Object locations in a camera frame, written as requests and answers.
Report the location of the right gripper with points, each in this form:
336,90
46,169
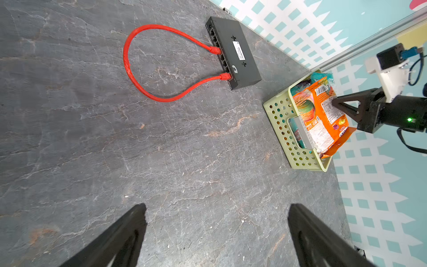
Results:
364,107

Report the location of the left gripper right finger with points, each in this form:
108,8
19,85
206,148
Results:
316,245

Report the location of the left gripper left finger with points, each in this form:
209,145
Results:
117,246

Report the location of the orange candy bag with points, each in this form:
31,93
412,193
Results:
326,126

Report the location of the teal candy bag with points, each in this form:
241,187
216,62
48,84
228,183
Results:
315,77

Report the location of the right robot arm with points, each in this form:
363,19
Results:
406,112

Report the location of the green plastic basket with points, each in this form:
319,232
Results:
287,124

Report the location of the black box device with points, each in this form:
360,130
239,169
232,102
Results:
236,57

